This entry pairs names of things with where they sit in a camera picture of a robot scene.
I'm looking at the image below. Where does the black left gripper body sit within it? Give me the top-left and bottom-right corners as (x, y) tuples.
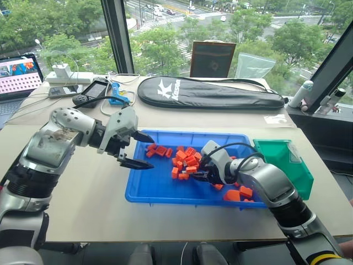
(106, 129), (137, 163)

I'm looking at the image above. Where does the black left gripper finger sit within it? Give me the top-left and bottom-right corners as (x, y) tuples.
(131, 130), (156, 144)
(117, 156), (155, 171)

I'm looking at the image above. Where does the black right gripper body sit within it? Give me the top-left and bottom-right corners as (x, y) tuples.
(199, 162), (230, 186)

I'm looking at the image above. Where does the blue plastic bin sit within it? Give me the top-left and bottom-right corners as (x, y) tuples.
(125, 129), (268, 209)

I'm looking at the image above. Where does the green plastic bin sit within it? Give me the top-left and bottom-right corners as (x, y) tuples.
(253, 139), (315, 201)

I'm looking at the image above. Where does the blue glue gun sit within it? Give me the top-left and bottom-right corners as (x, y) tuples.
(108, 82), (131, 106)

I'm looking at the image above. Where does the black handheld remote controller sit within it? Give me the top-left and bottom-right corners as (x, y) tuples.
(72, 77), (113, 109)

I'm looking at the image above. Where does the silver smartphone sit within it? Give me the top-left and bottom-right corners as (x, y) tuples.
(48, 84), (84, 99)

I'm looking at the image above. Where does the white power strip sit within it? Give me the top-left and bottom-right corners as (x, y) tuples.
(44, 71), (95, 84)

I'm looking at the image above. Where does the black racket bag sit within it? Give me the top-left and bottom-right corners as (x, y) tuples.
(137, 76), (286, 110)

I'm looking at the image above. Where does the white charger adapter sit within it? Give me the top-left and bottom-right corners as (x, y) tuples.
(52, 62), (73, 80)

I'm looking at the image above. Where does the brown framed board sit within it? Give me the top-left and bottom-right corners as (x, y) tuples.
(189, 40), (237, 78)

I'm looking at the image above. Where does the clear plastic bag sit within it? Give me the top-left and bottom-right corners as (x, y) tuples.
(234, 52), (277, 80)

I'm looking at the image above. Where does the white cylindrical bottle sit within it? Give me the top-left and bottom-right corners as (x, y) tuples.
(287, 80), (314, 109)

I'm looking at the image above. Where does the open laptop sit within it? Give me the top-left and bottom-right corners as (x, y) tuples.
(0, 54), (45, 130)

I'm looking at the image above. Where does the white window latch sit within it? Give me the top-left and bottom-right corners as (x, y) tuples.
(319, 87), (346, 108)

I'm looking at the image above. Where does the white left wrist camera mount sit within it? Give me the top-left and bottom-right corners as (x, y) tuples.
(97, 105), (139, 155)

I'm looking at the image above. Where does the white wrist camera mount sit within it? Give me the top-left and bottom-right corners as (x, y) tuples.
(200, 140), (233, 173)
(97, 105), (139, 155)

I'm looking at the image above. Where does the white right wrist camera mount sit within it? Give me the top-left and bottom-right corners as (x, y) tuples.
(200, 140), (233, 173)

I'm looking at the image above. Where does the white cable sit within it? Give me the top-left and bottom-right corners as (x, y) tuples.
(100, 73), (142, 115)

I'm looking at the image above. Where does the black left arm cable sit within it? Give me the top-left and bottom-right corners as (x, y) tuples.
(72, 96), (131, 111)

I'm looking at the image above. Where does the grey laptop cable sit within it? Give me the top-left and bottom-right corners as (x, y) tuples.
(4, 92), (57, 124)

